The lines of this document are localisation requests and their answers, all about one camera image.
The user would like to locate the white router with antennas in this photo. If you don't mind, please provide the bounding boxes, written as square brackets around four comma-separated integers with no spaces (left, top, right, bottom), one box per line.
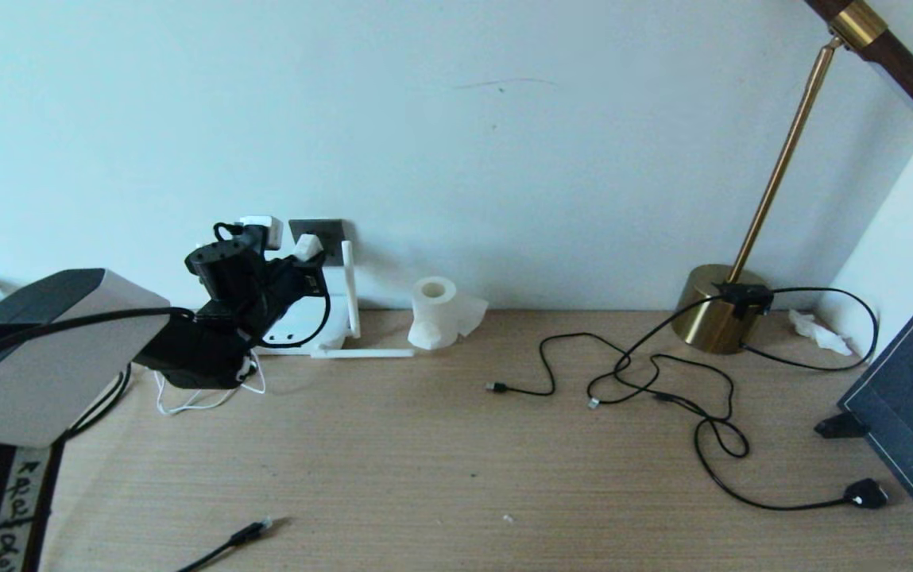
[269,241,416,360]

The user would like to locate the black lamp power cable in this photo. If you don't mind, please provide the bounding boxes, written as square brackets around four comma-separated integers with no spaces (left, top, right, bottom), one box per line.
[587,286,890,511]

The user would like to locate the black inline cord switch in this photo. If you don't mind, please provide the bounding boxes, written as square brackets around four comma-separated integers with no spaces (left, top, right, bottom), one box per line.
[713,282,775,319]

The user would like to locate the white toilet paper roll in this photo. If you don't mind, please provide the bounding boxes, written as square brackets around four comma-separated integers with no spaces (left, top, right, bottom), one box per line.
[407,276,489,351]

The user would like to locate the crumpled white tissue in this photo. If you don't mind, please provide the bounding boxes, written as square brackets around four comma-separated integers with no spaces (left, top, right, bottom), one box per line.
[788,308,854,356]

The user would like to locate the brass desk lamp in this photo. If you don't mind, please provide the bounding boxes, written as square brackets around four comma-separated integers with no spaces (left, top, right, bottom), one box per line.
[672,0,913,356]

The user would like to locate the thin white adapter cable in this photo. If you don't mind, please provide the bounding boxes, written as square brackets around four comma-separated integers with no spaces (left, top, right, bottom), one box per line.
[156,357,266,415]

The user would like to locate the grey wall socket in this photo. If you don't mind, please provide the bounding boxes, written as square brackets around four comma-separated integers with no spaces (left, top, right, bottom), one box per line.
[288,219,350,268]

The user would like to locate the black ethernet cable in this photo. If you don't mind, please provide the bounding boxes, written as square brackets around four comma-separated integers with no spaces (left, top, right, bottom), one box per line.
[176,516,274,572]

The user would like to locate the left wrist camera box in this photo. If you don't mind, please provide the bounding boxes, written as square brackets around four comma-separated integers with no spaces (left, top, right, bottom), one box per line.
[238,215,282,251]

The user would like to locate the thin black USB cable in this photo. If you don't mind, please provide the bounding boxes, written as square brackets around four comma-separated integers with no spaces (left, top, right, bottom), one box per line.
[486,332,735,423]

